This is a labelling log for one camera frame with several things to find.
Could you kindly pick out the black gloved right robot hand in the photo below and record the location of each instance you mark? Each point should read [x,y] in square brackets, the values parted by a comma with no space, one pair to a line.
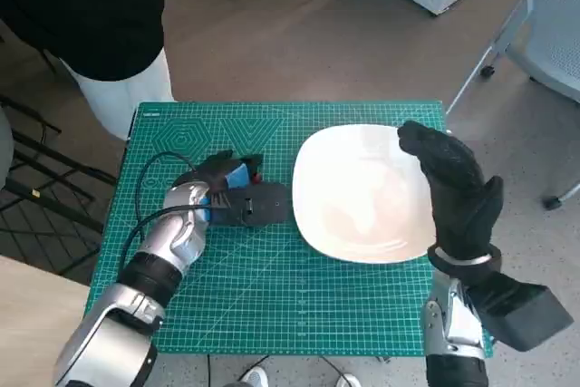
[457,187]

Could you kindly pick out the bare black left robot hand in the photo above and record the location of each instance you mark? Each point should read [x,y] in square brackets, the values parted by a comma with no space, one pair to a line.
[224,169]

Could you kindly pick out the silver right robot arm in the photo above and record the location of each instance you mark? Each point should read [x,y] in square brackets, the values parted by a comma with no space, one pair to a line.
[453,337]

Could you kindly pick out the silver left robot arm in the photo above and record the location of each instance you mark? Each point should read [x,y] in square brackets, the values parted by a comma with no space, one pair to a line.
[154,264]

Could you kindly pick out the white square plate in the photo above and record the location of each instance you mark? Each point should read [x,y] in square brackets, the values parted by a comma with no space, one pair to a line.
[362,192]

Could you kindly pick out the green cutting mat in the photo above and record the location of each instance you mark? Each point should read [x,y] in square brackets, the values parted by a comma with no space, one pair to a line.
[272,296]

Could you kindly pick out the light blue mesh chair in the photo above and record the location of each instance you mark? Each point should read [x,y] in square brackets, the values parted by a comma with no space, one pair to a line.
[553,42]

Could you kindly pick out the white rounded foot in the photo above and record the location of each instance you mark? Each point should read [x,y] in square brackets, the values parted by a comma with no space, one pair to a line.
[349,380]
[256,378]

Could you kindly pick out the light wooden table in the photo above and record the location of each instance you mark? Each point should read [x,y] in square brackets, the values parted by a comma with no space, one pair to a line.
[31,314]

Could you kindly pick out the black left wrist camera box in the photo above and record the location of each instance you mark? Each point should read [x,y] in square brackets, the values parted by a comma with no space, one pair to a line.
[258,206]

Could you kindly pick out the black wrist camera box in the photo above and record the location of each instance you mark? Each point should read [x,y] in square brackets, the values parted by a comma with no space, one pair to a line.
[530,314]
[258,206]

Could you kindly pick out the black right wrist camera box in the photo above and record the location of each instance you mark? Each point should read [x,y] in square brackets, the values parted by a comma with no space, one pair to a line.
[530,314]

